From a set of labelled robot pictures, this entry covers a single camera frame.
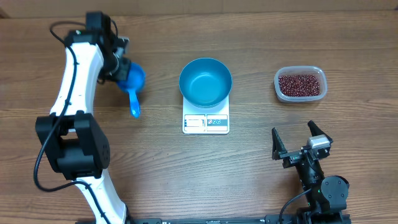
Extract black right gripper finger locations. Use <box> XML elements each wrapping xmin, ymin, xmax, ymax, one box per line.
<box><xmin>307</xmin><ymin>120</ymin><xmax>325</xmax><ymax>136</ymax></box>
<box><xmin>272</xmin><ymin>128</ymin><xmax>287</xmax><ymax>160</ymax></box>

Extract blue plastic measuring scoop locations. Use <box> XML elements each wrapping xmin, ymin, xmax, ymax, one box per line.
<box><xmin>116</xmin><ymin>62</ymin><xmax>146</xmax><ymax>118</ymax></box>

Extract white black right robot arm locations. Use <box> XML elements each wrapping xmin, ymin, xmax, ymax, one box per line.
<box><xmin>265</xmin><ymin>120</ymin><xmax>351</xmax><ymax>224</ymax></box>

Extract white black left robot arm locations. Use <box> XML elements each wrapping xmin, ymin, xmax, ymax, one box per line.
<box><xmin>33</xmin><ymin>11</ymin><xmax>131</xmax><ymax>223</ymax></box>

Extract white digital kitchen scale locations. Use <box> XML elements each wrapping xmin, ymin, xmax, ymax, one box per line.
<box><xmin>182</xmin><ymin>96</ymin><xmax>230</xmax><ymax>134</ymax></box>

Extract blue plastic bowl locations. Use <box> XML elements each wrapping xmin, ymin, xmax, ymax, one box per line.
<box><xmin>178</xmin><ymin>58</ymin><xmax>233</xmax><ymax>108</ymax></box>

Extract red adzuki beans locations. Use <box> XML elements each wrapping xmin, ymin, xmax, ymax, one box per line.
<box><xmin>278</xmin><ymin>75</ymin><xmax>320</xmax><ymax>97</ymax></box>

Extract clear plastic container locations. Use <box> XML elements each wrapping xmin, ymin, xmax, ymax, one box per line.
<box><xmin>274</xmin><ymin>65</ymin><xmax>328</xmax><ymax>103</ymax></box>

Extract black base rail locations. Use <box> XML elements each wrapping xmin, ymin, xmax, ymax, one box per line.
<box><xmin>125</xmin><ymin>215</ymin><xmax>352</xmax><ymax>224</ymax></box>

